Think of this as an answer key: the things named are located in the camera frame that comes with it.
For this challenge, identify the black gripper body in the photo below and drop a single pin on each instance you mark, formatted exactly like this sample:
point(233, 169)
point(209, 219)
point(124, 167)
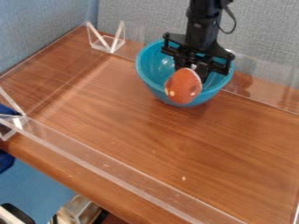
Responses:
point(197, 44)

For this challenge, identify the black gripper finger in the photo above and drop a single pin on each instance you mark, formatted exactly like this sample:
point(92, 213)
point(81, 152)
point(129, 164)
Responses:
point(180, 63)
point(203, 71)

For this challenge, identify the brown white toy mushroom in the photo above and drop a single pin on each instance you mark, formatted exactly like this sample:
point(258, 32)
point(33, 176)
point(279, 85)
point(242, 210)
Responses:
point(183, 86)

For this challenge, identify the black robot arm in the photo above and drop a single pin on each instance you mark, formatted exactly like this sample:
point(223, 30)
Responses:
point(207, 5)

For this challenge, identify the blue plastic bowl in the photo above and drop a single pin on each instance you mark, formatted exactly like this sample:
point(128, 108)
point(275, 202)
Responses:
point(155, 68)

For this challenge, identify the clear acrylic back barrier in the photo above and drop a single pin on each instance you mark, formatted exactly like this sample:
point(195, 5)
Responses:
point(255, 77)

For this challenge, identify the clear acrylic barrier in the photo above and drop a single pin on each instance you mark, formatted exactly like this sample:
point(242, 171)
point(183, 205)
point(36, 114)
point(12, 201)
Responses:
point(59, 148)
point(255, 77)

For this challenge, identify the clear acrylic front barrier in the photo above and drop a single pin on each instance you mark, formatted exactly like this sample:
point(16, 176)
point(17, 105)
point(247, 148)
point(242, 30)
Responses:
point(59, 148)

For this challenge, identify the blue cloth object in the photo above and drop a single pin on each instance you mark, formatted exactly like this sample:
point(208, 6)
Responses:
point(7, 115)

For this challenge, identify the metal object under table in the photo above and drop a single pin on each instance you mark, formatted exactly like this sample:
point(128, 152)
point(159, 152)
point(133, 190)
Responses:
point(77, 211)

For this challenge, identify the black white object bottom-left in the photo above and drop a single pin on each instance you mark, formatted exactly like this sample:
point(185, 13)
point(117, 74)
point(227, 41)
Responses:
point(11, 215)

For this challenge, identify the clear acrylic corner bracket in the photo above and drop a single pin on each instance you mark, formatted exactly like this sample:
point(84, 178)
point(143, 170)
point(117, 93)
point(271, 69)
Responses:
point(103, 42)

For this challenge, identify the clear acrylic left bracket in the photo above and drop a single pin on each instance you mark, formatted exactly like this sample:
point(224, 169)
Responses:
point(20, 120)

